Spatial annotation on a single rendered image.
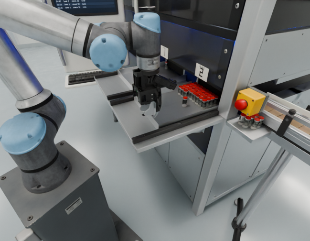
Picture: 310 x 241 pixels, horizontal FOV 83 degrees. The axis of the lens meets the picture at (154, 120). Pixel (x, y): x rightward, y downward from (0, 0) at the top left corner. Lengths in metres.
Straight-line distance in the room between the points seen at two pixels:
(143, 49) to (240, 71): 0.35
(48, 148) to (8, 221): 1.19
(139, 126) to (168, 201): 0.91
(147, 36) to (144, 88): 0.17
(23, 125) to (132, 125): 0.36
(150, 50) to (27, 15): 0.29
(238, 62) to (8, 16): 0.63
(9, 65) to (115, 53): 0.35
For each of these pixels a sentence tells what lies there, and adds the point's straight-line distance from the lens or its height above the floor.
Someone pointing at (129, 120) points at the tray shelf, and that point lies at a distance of 0.75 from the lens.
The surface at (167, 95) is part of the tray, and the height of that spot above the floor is 0.88.
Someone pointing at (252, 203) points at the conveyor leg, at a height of 0.41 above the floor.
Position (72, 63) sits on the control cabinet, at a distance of 1.50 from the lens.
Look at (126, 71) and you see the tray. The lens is 1.19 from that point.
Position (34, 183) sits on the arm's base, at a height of 0.83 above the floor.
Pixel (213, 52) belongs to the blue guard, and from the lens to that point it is 0.79.
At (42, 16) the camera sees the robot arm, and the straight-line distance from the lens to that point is 0.44.
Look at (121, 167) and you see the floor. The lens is 1.71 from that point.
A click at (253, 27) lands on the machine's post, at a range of 0.67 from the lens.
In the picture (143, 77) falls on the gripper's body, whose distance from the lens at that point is 0.59.
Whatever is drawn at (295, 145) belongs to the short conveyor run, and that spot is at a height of 0.88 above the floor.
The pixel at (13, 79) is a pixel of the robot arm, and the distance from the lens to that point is 0.67.
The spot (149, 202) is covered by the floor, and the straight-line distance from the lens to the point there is 1.50.
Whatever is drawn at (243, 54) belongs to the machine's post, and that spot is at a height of 1.15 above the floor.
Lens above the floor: 1.33
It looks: 37 degrees down
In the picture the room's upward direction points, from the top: straight up
